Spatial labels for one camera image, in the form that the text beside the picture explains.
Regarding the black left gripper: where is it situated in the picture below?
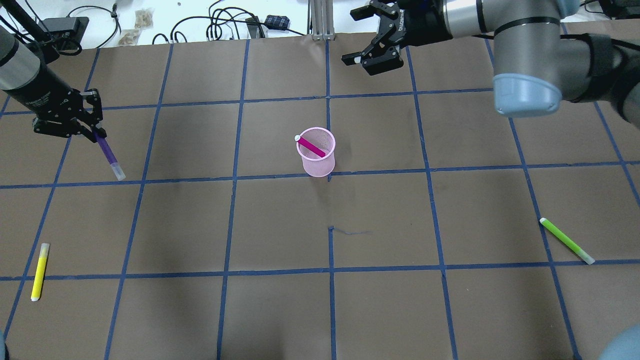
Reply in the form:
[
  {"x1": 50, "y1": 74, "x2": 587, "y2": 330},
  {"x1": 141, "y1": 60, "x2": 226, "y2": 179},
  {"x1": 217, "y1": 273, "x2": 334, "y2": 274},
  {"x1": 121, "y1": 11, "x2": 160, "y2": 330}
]
[{"x1": 32, "y1": 89, "x2": 107, "y2": 144}]

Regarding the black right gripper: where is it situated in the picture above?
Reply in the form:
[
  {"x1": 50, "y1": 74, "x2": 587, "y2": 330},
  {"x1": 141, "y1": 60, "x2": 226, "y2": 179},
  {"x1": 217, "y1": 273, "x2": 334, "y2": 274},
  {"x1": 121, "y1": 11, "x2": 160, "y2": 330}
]
[{"x1": 342, "y1": 0, "x2": 453, "y2": 76}]

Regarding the purple marker pen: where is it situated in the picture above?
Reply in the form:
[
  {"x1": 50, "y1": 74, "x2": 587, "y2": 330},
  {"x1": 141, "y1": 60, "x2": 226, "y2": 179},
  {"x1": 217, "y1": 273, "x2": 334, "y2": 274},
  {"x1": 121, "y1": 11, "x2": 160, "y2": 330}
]
[{"x1": 97, "y1": 139, "x2": 126, "y2": 182}]

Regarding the pink marker pen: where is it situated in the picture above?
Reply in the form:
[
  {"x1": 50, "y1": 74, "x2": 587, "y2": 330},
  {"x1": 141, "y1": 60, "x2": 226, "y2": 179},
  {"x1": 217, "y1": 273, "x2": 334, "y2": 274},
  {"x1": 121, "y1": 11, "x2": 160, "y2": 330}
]
[{"x1": 294, "y1": 134, "x2": 326, "y2": 158}]

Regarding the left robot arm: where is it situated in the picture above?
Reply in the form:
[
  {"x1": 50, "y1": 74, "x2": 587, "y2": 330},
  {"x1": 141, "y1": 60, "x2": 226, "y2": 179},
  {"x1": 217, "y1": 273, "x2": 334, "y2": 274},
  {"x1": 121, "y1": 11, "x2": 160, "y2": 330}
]
[{"x1": 0, "y1": 28, "x2": 107, "y2": 143}]

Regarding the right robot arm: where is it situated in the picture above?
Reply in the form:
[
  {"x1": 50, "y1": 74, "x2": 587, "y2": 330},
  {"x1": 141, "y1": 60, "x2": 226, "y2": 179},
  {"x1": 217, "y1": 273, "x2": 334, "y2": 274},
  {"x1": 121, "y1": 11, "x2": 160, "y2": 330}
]
[{"x1": 342, "y1": 0, "x2": 640, "y2": 126}]

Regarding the pink mesh cup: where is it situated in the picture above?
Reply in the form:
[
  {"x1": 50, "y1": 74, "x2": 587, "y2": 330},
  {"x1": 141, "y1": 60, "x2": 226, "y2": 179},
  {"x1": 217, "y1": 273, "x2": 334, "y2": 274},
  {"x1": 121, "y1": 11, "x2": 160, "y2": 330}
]
[{"x1": 294, "y1": 127, "x2": 336, "y2": 178}]

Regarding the blue checkered pouch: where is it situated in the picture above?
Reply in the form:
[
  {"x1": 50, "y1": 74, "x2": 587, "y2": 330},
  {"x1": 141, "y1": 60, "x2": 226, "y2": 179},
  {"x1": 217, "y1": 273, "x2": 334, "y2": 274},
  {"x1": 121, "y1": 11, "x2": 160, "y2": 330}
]
[{"x1": 263, "y1": 14, "x2": 291, "y2": 31}]

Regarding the black adapter on desk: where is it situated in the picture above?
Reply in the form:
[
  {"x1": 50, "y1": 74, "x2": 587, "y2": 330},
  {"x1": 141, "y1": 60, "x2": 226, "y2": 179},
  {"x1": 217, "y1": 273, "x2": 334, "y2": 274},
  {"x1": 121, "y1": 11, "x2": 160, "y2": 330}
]
[{"x1": 39, "y1": 16, "x2": 90, "y2": 53}]

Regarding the yellow marker pen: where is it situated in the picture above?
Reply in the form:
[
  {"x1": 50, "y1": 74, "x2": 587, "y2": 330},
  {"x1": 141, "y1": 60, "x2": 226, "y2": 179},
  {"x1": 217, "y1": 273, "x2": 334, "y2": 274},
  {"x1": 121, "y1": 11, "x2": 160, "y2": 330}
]
[{"x1": 30, "y1": 243, "x2": 50, "y2": 302}]

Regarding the green marker pen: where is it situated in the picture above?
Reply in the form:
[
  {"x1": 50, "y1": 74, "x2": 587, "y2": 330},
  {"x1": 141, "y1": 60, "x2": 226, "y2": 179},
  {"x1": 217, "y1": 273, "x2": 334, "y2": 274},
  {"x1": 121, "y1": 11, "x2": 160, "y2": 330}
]
[{"x1": 538, "y1": 217, "x2": 595, "y2": 265}]

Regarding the aluminium frame post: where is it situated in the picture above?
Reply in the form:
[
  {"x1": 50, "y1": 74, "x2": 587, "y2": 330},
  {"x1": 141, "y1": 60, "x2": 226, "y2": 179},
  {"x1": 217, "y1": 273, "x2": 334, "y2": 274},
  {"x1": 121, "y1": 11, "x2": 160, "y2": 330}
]
[{"x1": 307, "y1": 0, "x2": 335, "y2": 41}]

